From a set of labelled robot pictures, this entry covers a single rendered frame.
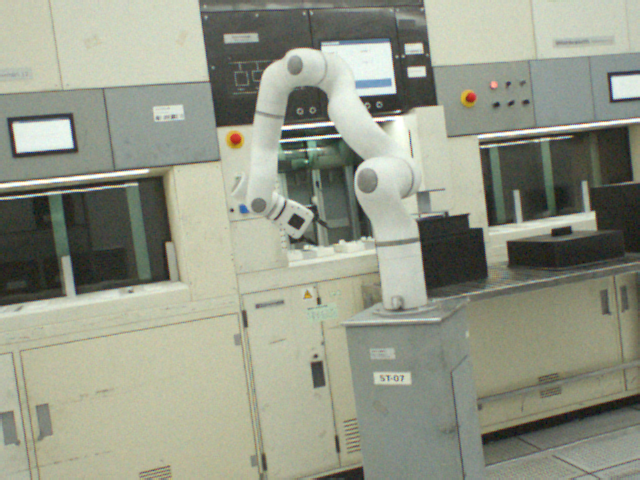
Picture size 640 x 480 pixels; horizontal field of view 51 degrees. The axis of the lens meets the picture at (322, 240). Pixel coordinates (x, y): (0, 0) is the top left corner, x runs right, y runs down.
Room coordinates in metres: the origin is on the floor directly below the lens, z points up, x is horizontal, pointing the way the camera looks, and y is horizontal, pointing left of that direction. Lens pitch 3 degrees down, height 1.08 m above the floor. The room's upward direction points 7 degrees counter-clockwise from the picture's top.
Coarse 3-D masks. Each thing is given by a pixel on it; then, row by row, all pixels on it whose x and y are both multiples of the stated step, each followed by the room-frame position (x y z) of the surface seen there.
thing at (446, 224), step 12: (420, 192) 2.28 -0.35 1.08; (420, 204) 2.31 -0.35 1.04; (444, 216) 2.21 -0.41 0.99; (456, 216) 2.23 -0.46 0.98; (468, 216) 2.27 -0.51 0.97; (420, 228) 2.18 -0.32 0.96; (432, 228) 2.20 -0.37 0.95; (444, 228) 2.22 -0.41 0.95; (456, 228) 2.24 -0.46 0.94; (468, 228) 2.27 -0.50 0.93
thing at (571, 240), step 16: (512, 240) 2.42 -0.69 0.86; (528, 240) 2.34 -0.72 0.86; (544, 240) 2.26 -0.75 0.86; (560, 240) 2.20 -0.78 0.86; (576, 240) 2.21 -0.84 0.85; (592, 240) 2.23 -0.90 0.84; (608, 240) 2.25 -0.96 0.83; (512, 256) 2.41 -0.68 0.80; (528, 256) 2.32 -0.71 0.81; (544, 256) 2.24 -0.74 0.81; (560, 256) 2.18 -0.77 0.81; (576, 256) 2.20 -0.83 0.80; (592, 256) 2.23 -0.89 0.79; (608, 256) 2.25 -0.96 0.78; (624, 256) 2.27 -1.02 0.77
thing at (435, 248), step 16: (432, 240) 2.16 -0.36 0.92; (448, 240) 2.19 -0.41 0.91; (464, 240) 2.22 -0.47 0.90; (480, 240) 2.25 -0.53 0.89; (432, 256) 2.15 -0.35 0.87; (448, 256) 2.18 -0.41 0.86; (464, 256) 2.21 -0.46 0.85; (480, 256) 2.25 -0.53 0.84; (432, 272) 2.15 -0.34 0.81; (448, 272) 2.18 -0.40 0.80; (464, 272) 2.21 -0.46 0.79; (480, 272) 2.24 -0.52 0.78; (432, 288) 2.15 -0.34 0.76
